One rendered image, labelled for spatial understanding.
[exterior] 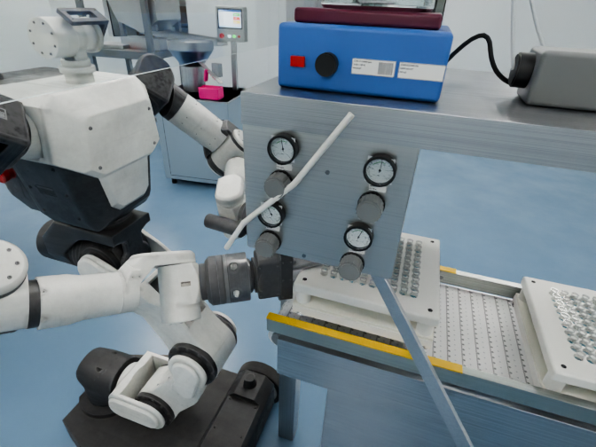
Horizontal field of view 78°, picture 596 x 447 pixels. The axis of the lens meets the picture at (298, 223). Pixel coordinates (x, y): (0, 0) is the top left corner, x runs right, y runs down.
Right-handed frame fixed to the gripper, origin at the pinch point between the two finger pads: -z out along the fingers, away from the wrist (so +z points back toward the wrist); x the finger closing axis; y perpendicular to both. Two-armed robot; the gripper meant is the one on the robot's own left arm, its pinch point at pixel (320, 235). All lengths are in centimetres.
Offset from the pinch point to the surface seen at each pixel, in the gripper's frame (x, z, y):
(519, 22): -29, -38, -500
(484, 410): 14.8, -37.0, 15.0
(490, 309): 11.6, -36.1, -7.3
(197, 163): 73, 180, -161
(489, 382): 8.3, -36.0, 15.0
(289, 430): 93, 11, -7
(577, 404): 8, -48, 13
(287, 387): 68, 12, -7
